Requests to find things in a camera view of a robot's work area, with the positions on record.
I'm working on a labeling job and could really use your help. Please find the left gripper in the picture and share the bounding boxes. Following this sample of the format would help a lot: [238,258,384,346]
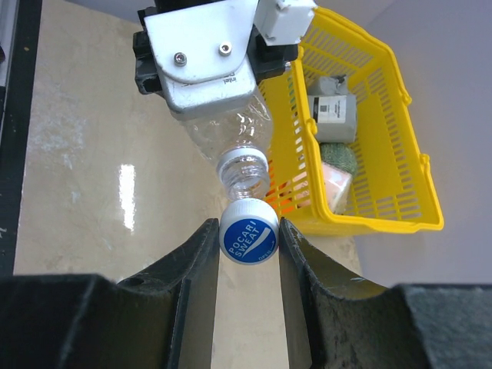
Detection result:
[132,7,301,95]

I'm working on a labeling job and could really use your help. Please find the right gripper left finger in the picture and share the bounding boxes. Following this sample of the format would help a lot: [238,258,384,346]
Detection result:
[1,219,220,368]

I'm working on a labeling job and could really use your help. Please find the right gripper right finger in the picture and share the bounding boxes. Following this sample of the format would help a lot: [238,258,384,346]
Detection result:
[278,219,491,368]

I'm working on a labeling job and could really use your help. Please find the clear bottle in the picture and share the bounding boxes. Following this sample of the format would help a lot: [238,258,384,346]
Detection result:
[181,91,273,201]

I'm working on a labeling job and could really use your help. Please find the blue Pocari Sweat cap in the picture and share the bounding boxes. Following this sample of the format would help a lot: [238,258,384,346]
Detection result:
[219,198,279,265]

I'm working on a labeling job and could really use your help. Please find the pink packet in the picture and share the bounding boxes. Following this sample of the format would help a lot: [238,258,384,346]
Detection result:
[321,162,352,214]

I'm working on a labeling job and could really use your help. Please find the yellow plastic basket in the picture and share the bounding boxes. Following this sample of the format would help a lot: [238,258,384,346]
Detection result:
[259,8,444,235]

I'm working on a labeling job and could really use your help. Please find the green scrub sponge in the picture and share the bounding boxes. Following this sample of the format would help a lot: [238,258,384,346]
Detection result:
[320,143,358,177]

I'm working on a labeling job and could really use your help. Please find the grey pouch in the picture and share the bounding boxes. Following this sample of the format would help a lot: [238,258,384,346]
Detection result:
[314,75,349,96]

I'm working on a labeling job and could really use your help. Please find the grey box with label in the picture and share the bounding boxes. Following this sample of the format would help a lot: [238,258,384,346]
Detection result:
[307,94,357,144]

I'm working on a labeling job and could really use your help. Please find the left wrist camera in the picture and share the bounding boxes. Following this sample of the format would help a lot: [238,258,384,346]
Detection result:
[145,1,316,121]

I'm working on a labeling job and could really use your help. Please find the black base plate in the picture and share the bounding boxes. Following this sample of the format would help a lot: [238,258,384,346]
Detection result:
[1,1,42,277]

